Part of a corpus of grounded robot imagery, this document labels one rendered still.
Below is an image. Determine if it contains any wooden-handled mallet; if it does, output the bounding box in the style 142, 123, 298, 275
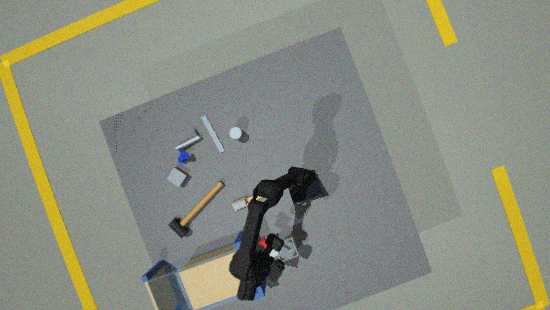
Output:
168, 181, 224, 238

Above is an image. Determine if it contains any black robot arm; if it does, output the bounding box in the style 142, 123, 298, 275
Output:
229, 166, 312, 301

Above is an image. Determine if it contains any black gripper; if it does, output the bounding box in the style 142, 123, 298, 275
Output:
257, 234, 284, 287

